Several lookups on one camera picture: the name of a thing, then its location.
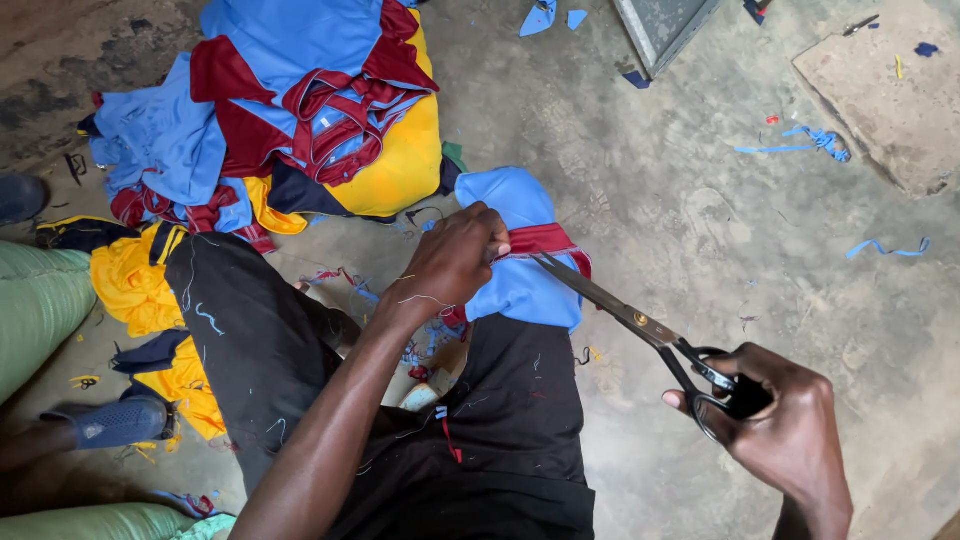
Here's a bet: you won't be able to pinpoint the curled blue fabric strip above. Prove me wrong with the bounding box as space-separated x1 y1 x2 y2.
845 237 932 261

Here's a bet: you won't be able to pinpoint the tangled blue fabric strip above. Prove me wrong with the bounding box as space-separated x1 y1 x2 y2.
734 125 853 164

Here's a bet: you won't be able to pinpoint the grey metal frame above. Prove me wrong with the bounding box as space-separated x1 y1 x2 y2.
612 0 726 81

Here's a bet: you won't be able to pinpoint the large blue fabric scrap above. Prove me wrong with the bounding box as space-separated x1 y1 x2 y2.
519 0 560 39

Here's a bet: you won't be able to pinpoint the heap of blue maroon yellow garments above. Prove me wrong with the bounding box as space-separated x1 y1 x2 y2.
77 0 468 255

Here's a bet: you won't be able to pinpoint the pale stool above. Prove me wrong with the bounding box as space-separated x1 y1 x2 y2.
382 337 472 412

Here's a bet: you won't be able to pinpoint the person's left hand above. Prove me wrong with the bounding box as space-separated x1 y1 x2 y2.
377 201 513 333

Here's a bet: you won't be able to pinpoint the person's right hand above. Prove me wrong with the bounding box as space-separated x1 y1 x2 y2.
662 342 854 502

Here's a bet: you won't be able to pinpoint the person's black trousers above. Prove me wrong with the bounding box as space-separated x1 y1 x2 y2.
165 232 597 540

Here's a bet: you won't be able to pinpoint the black tailor scissors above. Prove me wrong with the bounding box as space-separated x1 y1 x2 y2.
532 252 775 445

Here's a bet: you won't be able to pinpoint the blue and maroon garment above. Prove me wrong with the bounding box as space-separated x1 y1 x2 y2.
441 166 594 335

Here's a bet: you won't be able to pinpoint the flat concrete slab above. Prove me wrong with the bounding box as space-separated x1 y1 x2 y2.
792 13 960 198

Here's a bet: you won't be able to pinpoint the heap of fabric trimmings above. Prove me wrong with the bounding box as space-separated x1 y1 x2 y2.
298 264 470 384

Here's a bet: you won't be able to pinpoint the yellow and navy garment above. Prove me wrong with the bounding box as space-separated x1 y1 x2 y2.
36 216 228 444

